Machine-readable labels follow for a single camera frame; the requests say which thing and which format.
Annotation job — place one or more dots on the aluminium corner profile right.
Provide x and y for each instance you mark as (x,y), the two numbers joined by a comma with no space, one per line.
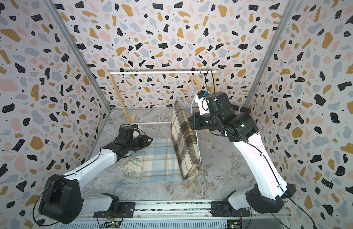
(279,31)

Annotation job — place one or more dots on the aluminium corner profile left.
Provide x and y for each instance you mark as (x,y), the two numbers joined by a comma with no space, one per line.
(51,8)

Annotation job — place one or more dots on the orange wooden hanger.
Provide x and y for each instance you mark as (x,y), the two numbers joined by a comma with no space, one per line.
(195,83)

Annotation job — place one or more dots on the blue plaid scarf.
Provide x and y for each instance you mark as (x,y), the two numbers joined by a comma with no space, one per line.
(164,160)

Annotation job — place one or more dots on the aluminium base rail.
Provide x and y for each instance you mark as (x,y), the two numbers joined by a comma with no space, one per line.
(183,214)

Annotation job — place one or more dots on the green circuit board left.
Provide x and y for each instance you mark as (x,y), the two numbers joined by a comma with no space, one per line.
(111,224)

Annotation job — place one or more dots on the wooden clothes rack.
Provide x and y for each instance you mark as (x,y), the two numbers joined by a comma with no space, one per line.
(157,89)

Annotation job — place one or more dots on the brown plaid scarf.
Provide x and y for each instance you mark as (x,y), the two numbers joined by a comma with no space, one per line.
(185,143)

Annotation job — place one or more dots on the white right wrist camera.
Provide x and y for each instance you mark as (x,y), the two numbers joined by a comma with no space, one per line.
(200,99)

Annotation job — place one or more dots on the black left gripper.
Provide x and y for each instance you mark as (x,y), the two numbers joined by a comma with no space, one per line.
(144,141)

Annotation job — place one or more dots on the aluminium corner profile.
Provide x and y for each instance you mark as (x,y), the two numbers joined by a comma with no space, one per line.
(51,8)
(279,31)

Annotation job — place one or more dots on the black microphone on stand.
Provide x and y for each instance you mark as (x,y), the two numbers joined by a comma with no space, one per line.
(241,109)

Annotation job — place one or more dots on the green circuit board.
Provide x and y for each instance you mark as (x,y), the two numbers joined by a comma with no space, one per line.
(111,224)
(234,224)

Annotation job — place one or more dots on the green circuit board right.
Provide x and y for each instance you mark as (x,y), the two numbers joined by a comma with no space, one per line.
(234,224)

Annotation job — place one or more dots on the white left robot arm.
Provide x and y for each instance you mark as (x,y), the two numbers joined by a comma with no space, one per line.
(62,198)

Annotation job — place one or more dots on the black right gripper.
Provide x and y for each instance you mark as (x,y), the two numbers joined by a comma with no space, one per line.
(198,117)

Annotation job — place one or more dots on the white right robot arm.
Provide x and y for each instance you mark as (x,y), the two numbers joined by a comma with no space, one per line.
(216,113)

